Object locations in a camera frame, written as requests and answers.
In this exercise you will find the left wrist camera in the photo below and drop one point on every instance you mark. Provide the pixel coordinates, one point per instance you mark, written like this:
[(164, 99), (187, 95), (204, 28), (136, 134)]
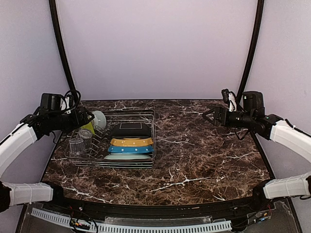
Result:
[(67, 103)]

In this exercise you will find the yellow polka dot plate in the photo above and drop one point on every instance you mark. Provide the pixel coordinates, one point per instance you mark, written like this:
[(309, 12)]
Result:
[(131, 142)]

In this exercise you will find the right black frame post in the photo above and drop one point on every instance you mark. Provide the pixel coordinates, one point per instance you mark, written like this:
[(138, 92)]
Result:
[(252, 49)]

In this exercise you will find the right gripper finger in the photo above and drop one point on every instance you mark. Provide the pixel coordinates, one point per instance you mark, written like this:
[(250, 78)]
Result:
[(208, 118), (211, 111)]

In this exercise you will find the white slotted cable duct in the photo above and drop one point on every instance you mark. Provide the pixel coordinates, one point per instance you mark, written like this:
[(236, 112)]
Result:
[(130, 225)]

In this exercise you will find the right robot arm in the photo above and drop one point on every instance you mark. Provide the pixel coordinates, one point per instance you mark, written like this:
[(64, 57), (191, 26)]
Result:
[(271, 127)]

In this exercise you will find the metal wire dish rack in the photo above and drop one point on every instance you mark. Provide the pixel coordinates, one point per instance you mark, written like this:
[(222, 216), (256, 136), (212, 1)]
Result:
[(94, 156)]

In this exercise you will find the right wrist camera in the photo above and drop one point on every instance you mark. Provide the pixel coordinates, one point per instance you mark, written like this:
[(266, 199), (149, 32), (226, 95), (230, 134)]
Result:
[(230, 99)]

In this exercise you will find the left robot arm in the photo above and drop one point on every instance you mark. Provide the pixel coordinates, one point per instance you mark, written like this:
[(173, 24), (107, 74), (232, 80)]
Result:
[(55, 113)]

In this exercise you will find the left black frame post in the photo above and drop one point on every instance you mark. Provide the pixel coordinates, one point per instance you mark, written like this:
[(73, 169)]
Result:
[(60, 44)]

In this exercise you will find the clear ribbed glass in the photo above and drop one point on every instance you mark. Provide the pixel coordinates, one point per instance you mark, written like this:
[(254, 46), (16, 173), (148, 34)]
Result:
[(76, 146)]

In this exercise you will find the clear faceted glass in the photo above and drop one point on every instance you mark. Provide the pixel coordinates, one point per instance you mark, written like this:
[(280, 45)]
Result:
[(86, 135)]

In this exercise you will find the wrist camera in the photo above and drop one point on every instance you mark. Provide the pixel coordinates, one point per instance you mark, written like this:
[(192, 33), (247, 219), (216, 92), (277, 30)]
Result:
[(67, 103), (230, 99)]

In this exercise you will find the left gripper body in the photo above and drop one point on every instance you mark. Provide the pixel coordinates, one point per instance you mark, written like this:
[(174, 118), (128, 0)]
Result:
[(81, 117)]

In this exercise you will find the lime green bowl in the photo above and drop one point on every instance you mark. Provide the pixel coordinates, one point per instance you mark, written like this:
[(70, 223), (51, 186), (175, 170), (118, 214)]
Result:
[(89, 126)]

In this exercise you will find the light teal checkered bowl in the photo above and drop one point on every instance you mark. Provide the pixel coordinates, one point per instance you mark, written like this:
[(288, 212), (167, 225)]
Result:
[(99, 119)]

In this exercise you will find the black frame post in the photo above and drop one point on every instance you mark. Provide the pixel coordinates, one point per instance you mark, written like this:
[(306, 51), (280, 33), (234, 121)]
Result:
[(252, 49), (60, 44)]

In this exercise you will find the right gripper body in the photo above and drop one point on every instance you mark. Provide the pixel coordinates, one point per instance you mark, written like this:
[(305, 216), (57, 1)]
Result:
[(223, 116)]

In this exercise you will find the blue polka dot plate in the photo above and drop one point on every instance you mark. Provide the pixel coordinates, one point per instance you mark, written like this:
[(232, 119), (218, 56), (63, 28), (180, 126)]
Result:
[(131, 150)]

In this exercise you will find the pale green plate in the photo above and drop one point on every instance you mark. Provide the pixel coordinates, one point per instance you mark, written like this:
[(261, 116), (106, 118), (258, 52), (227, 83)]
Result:
[(117, 156)]

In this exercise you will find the black square floral plate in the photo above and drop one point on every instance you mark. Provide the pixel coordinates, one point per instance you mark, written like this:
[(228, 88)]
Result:
[(131, 130)]

